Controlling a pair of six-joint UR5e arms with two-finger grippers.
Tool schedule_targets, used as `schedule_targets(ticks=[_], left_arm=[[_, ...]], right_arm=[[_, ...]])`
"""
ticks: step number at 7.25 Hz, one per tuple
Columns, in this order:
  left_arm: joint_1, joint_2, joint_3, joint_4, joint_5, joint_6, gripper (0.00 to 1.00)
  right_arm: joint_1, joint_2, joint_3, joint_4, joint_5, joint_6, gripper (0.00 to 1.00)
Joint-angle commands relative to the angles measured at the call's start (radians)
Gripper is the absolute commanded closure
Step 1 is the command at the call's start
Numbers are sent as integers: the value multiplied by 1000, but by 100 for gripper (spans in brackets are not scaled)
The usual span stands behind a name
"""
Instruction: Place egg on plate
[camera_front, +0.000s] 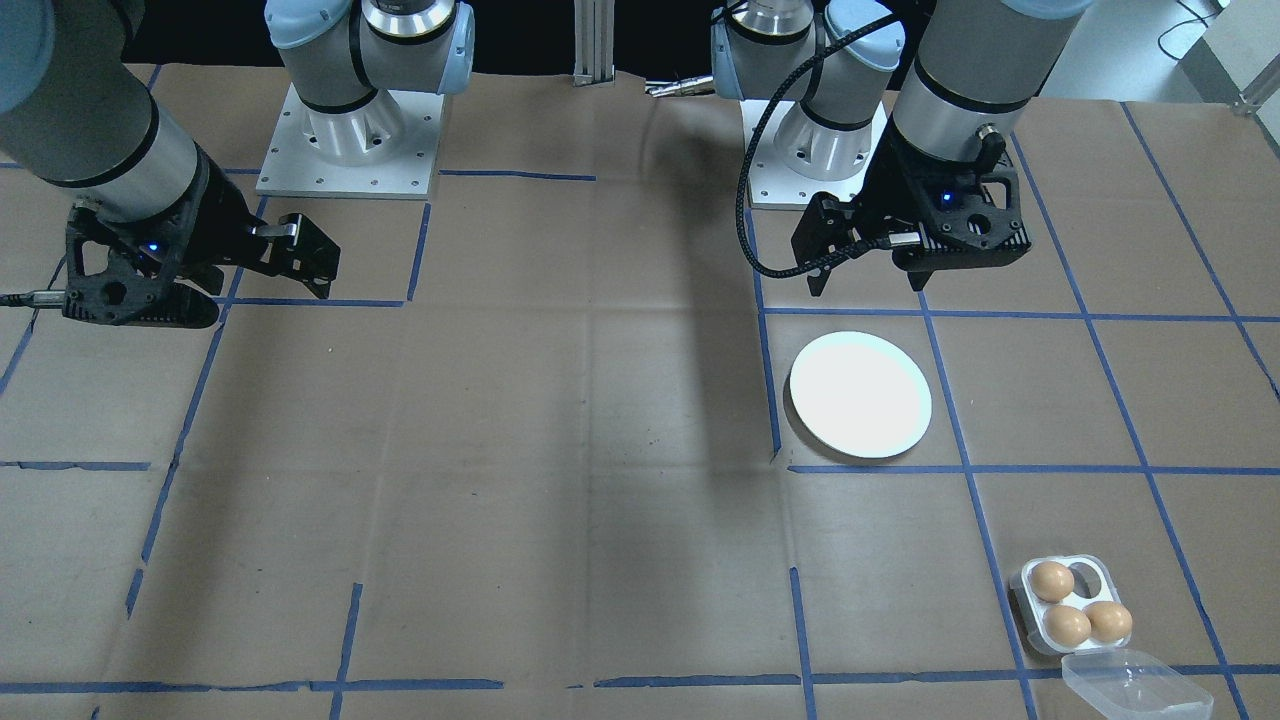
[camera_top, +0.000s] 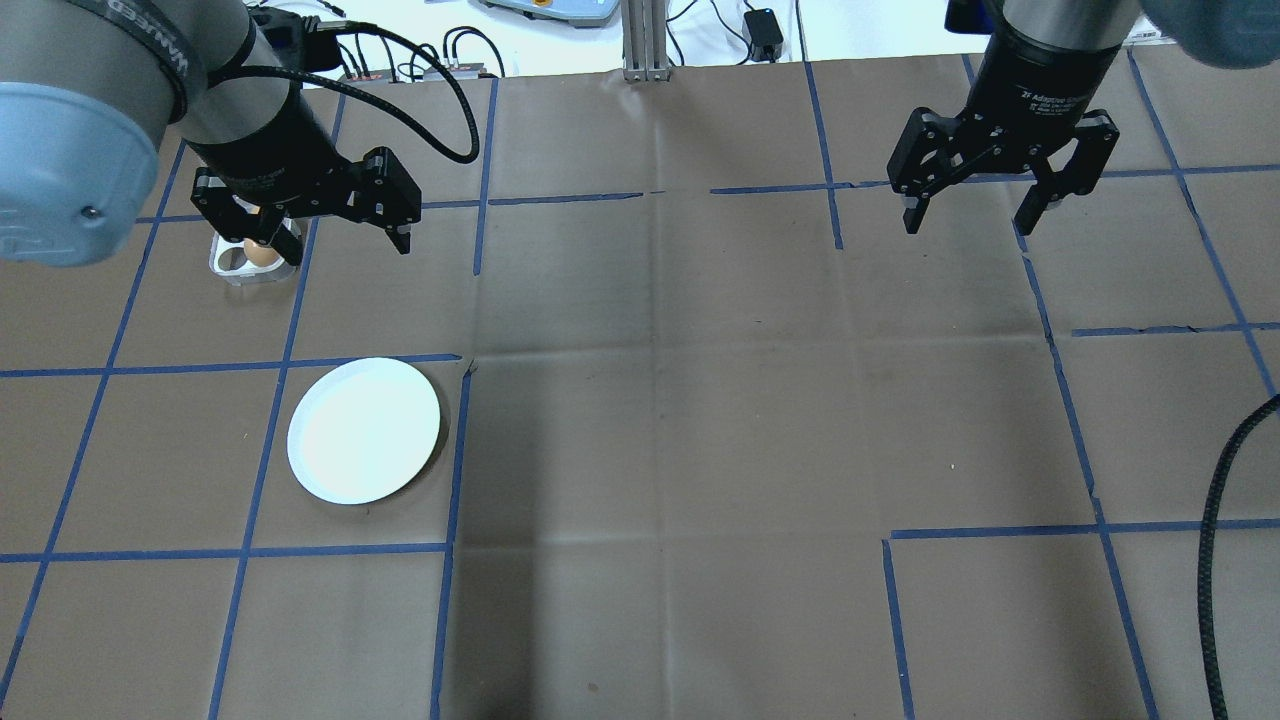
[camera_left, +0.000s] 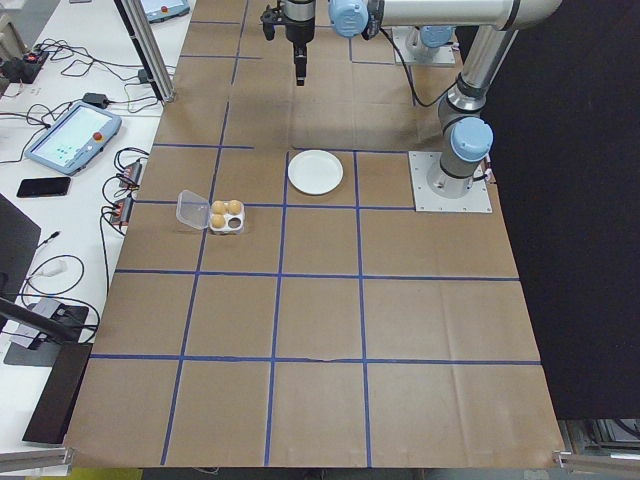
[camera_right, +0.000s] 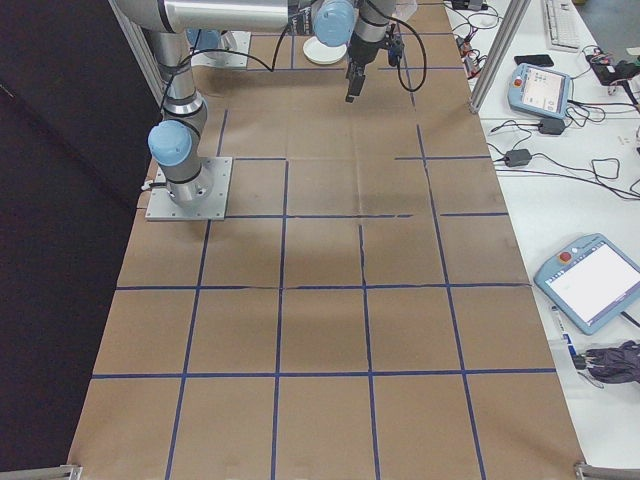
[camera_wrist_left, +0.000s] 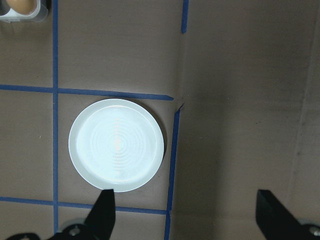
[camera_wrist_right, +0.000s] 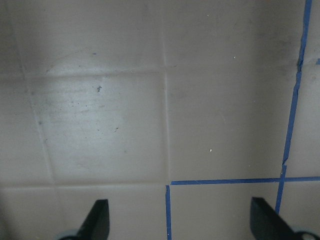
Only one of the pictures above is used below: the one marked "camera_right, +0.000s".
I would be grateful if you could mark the black smartphone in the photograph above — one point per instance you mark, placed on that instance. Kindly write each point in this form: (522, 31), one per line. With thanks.
(534, 60)

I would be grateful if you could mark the white keyboard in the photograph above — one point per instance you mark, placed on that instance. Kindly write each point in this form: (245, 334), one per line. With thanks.
(560, 25)

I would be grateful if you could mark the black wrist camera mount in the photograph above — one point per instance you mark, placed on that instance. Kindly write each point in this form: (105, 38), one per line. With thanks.
(395, 50)

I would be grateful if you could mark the white computer mouse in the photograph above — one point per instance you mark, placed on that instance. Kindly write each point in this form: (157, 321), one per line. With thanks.
(485, 20)

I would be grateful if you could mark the black frame cover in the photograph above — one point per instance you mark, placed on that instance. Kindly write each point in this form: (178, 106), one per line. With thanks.
(50, 200)

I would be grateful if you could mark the metal corner bracket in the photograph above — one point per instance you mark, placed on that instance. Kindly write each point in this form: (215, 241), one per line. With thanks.
(60, 472)
(587, 472)

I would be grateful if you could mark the black electronics cluster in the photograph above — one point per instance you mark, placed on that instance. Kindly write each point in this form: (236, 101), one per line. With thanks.
(615, 70)

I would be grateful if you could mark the black power adapter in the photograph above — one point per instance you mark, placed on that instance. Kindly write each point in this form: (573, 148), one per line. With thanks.
(551, 126)
(517, 158)

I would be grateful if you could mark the white marker pen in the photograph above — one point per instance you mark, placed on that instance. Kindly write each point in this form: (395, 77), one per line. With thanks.
(562, 330)

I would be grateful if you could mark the aluminium frame bar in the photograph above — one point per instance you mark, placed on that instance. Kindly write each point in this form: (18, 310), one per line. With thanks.
(492, 60)
(134, 37)

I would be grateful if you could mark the black desktop device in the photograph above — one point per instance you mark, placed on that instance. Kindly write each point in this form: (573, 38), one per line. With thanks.
(467, 4)

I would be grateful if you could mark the white square base plate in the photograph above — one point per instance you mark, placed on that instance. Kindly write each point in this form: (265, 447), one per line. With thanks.
(243, 50)
(220, 200)

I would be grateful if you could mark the white work table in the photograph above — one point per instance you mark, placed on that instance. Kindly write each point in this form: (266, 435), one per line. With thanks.
(550, 225)

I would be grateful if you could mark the white bowl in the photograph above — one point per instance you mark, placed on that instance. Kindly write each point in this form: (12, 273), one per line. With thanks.
(320, 52)

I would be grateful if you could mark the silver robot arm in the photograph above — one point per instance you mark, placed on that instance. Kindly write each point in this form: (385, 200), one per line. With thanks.
(202, 39)
(225, 10)

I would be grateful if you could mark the grey blue teach pendant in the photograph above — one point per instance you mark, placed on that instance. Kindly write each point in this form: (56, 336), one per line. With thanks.
(585, 280)
(540, 90)

